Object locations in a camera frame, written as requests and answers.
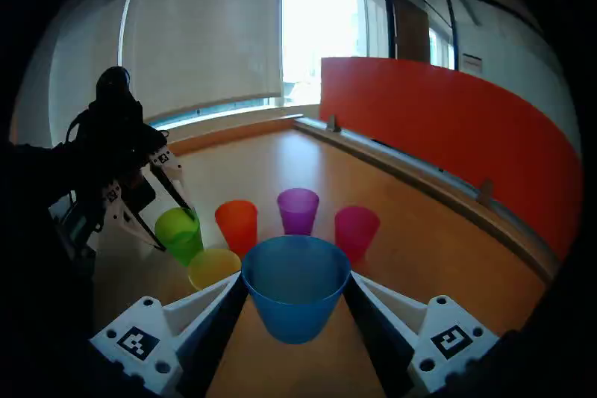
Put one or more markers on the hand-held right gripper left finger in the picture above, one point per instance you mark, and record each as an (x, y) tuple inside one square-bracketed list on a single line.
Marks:
[(186, 318)]

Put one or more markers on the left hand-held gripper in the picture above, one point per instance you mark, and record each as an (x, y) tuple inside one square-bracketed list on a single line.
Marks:
[(112, 136)]

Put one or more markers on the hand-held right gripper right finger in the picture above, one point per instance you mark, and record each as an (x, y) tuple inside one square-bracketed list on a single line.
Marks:
[(401, 318)]

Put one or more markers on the green plastic cup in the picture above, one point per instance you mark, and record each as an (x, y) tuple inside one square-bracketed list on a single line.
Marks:
[(179, 237)]

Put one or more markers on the blue plastic cup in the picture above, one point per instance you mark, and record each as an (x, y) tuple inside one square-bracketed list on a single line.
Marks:
[(294, 293)]

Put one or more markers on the yellow plastic cup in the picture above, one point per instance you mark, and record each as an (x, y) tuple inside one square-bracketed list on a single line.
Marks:
[(211, 268)]

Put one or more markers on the orange plastic cup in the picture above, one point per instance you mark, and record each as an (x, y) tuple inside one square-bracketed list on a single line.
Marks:
[(238, 227)]

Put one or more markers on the magenta plastic cup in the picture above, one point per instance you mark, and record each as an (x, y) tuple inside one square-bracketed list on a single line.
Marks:
[(357, 232)]

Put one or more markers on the purple plastic cup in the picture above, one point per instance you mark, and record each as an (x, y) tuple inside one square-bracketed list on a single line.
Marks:
[(298, 211)]

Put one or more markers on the red desk screen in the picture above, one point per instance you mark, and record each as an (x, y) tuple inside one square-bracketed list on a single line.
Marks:
[(447, 136)]

